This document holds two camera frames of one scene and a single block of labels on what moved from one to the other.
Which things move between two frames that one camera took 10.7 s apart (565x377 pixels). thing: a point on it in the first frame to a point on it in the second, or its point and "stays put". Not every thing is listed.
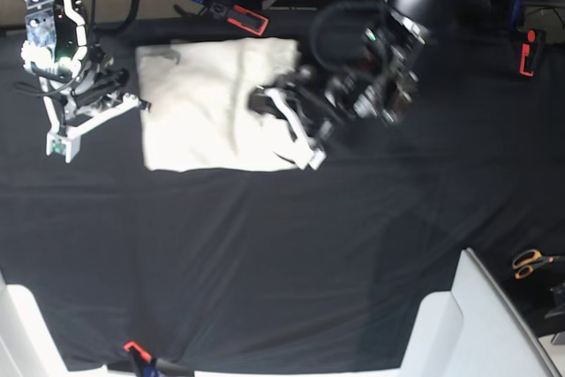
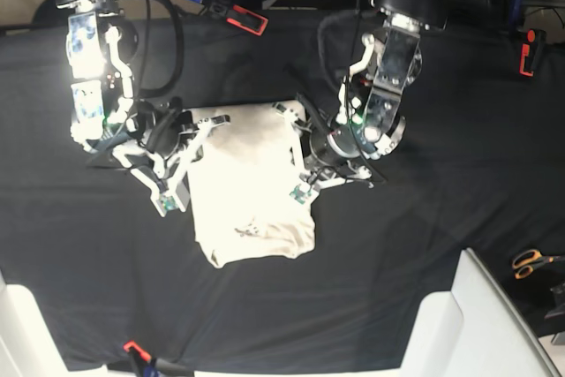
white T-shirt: (201, 116) to (240, 185)
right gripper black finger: (264, 103) to (290, 114)
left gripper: (85, 104) to (171, 141)
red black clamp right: (532, 40) stays put
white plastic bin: (477, 329) stays put
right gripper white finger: (305, 154) to (304, 193)
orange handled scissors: (525, 261) stays put
